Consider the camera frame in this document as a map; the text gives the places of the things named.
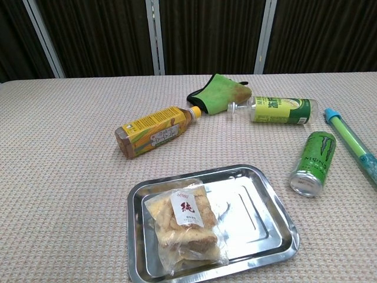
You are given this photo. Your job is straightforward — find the packaged snack bag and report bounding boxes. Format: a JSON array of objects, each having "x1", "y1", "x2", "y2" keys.
[{"x1": 142, "y1": 179, "x2": 230, "y2": 269}]

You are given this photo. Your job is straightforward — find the silver metal tray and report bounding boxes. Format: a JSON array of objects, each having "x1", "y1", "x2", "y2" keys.
[{"x1": 127, "y1": 164, "x2": 300, "y2": 283}]

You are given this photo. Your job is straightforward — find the yellow label tea bottle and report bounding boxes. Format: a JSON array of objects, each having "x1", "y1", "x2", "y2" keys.
[{"x1": 114, "y1": 106, "x2": 202, "y2": 160}]

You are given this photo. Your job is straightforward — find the green cloth with black trim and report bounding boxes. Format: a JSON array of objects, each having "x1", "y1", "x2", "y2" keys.
[{"x1": 186, "y1": 73, "x2": 252, "y2": 115}]

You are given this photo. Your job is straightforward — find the green label clear bottle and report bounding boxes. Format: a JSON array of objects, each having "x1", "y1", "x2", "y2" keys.
[{"x1": 227, "y1": 96, "x2": 319, "y2": 126}]

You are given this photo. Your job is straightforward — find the green Monster energy can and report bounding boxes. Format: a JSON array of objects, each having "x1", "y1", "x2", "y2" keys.
[{"x1": 288, "y1": 131, "x2": 337, "y2": 198}]

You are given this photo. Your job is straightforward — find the green tube with blue cap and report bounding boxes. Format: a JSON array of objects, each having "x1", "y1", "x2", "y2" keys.
[{"x1": 324, "y1": 107, "x2": 377, "y2": 190}]

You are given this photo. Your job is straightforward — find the grey metal partition post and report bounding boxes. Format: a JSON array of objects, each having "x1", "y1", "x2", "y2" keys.
[
  {"x1": 254, "y1": 0, "x2": 278, "y2": 75},
  {"x1": 145, "y1": 0, "x2": 166, "y2": 76},
  {"x1": 22, "y1": 0, "x2": 66, "y2": 79}
]

